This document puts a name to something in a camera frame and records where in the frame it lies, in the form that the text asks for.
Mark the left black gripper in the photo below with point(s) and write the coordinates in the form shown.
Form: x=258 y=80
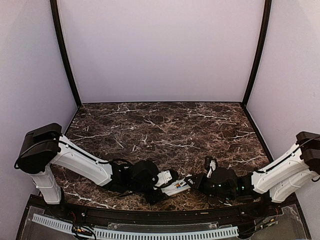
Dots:
x=156 y=197

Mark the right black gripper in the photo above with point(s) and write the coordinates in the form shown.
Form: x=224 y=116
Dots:
x=199 y=182

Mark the white remote control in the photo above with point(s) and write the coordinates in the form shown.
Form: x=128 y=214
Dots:
x=172 y=190

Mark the white battery cover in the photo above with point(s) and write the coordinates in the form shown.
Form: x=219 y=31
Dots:
x=183 y=184

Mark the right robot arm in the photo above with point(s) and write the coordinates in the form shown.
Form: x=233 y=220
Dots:
x=276 y=181

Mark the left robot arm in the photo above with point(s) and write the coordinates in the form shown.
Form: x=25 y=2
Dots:
x=46 y=146

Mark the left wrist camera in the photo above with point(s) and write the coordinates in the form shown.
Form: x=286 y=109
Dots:
x=165 y=178

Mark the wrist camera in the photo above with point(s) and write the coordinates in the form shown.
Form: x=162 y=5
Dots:
x=165 y=178
x=210 y=164

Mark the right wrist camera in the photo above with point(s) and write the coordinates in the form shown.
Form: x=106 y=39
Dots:
x=210 y=164

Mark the white slotted cable duct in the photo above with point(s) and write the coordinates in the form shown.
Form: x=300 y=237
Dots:
x=121 y=231

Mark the black front rail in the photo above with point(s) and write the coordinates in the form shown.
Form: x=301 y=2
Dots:
x=239 y=214

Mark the right black frame post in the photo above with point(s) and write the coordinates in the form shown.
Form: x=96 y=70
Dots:
x=258 y=52

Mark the black frame post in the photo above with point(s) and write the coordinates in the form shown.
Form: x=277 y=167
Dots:
x=63 y=52
x=258 y=52

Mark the left black frame post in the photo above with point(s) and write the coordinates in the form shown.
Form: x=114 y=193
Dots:
x=63 y=52

